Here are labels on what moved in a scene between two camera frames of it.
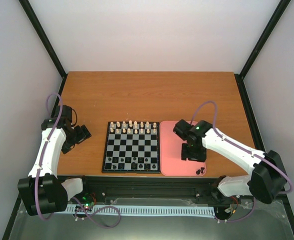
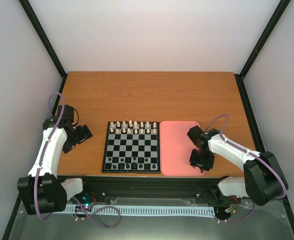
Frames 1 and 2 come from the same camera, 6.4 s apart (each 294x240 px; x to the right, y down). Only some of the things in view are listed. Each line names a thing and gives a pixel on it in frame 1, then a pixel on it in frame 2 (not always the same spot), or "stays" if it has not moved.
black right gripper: (201, 158) -> (206, 166)
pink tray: (171, 162) stays
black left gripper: (84, 134) stays
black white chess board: (132, 147) stays
